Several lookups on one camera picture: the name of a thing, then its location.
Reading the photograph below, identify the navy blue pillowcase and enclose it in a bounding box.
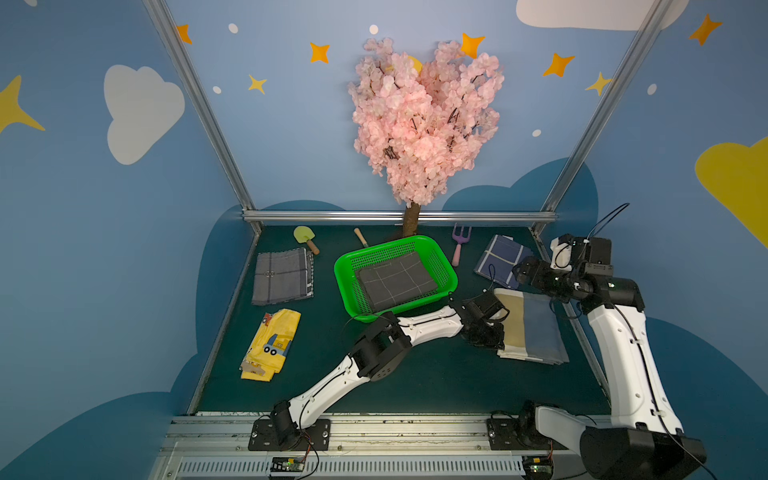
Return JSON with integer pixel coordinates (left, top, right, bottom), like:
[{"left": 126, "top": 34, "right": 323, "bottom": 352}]
[{"left": 474, "top": 235, "right": 533, "bottom": 290}]

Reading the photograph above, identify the beige and blue pillowcase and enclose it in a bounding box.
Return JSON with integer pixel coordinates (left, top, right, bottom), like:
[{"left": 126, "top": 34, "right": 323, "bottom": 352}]
[{"left": 494, "top": 288, "right": 569, "bottom": 365}]

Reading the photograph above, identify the dark grey checked pillowcase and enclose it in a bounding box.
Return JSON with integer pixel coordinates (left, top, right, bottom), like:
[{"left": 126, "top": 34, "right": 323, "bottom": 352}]
[{"left": 356, "top": 252, "right": 438, "bottom": 313}]

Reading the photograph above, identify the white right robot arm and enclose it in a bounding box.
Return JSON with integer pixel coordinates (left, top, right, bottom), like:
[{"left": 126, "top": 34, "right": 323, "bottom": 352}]
[{"left": 513, "top": 234, "right": 707, "bottom": 479}]

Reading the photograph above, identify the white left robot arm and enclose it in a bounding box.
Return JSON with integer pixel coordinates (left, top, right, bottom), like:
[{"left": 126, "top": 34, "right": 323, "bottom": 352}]
[{"left": 269, "top": 290, "right": 510, "bottom": 450}]

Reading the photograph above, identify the green plastic basket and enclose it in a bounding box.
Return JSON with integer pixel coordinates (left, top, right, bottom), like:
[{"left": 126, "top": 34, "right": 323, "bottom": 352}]
[{"left": 334, "top": 235, "right": 458, "bottom": 323}]

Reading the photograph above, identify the grey striped folded cloth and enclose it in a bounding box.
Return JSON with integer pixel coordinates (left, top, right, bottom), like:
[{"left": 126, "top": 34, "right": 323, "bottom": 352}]
[{"left": 251, "top": 247, "right": 314, "bottom": 306}]

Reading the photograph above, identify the yellow cartoon pillowcase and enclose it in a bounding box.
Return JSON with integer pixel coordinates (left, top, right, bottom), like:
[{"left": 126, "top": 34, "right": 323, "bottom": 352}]
[{"left": 240, "top": 309, "right": 301, "bottom": 382}]

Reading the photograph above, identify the purple toy rake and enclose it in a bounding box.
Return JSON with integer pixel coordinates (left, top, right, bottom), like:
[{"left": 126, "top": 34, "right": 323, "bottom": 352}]
[{"left": 451, "top": 224, "right": 473, "bottom": 267}]

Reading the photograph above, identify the right circuit board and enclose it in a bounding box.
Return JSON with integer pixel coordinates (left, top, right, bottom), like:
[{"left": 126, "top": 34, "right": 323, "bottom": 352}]
[{"left": 522, "top": 456, "right": 554, "bottom": 480}]

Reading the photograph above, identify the circuit board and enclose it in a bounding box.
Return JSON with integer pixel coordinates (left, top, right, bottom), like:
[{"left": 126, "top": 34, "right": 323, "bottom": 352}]
[
  {"left": 269, "top": 457, "right": 306, "bottom": 475},
  {"left": 522, "top": 456, "right": 554, "bottom": 480}
]

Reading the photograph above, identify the pink blossom artificial tree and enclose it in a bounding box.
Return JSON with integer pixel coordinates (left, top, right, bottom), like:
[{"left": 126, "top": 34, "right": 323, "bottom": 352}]
[{"left": 349, "top": 36, "right": 504, "bottom": 237}]

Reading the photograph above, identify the green toy shovel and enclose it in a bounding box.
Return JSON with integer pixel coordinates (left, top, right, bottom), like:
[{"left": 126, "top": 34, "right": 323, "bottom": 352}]
[{"left": 293, "top": 226, "right": 320, "bottom": 255}]

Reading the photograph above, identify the left circuit board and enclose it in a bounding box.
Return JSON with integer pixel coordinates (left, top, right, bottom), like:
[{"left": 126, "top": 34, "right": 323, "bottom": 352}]
[{"left": 269, "top": 457, "right": 306, "bottom": 475}]

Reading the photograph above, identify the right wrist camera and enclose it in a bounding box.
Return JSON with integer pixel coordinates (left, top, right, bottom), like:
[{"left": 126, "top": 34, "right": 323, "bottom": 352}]
[{"left": 550, "top": 234, "right": 575, "bottom": 272}]

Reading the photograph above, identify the aluminium frame right post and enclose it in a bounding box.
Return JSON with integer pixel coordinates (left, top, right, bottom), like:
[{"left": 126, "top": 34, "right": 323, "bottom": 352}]
[{"left": 531, "top": 0, "right": 674, "bottom": 240}]

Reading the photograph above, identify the aluminium frame post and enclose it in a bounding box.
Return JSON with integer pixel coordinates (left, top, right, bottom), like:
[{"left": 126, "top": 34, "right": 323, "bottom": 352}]
[
  {"left": 531, "top": 0, "right": 674, "bottom": 240},
  {"left": 143, "top": 0, "right": 263, "bottom": 240}
]

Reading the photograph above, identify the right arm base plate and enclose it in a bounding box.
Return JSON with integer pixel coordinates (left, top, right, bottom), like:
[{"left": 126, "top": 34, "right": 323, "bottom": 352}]
[{"left": 486, "top": 417, "right": 566, "bottom": 451}]

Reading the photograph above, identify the wooden handle tool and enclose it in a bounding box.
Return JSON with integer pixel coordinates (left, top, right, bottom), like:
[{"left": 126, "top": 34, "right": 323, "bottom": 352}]
[{"left": 353, "top": 228, "right": 369, "bottom": 248}]

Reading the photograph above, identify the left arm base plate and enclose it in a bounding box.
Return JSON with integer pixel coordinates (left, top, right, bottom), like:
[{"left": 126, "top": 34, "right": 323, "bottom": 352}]
[{"left": 247, "top": 418, "right": 331, "bottom": 452}]

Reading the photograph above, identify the aluminium frame back bar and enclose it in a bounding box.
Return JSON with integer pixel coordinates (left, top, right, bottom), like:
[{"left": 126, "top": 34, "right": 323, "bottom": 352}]
[{"left": 243, "top": 210, "right": 557, "bottom": 224}]

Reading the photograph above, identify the aluminium frame left post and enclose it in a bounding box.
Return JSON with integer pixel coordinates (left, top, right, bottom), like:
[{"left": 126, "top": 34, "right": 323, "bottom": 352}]
[{"left": 143, "top": 0, "right": 263, "bottom": 240}]

